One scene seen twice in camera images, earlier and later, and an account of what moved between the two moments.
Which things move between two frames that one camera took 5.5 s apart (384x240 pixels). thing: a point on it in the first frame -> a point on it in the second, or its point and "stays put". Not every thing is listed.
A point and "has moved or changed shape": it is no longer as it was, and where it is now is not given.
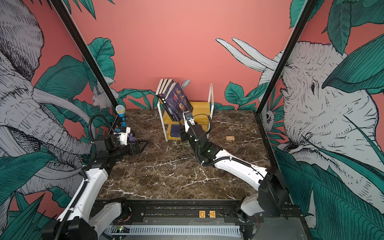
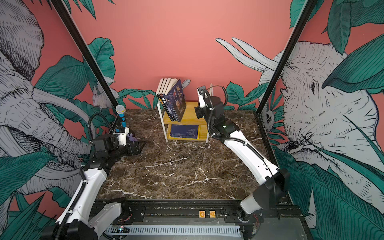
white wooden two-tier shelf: [203, 112] stays put
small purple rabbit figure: [131, 139] stays put
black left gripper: [137, 150] stays put
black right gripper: [184, 134] -> [199, 111]
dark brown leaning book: [159, 87] stays put
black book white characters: [164, 101] has moved or changed shape
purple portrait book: [176, 99] has moved or changed shape
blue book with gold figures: [178, 102] has moved or changed shape
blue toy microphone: [120, 109] stays put
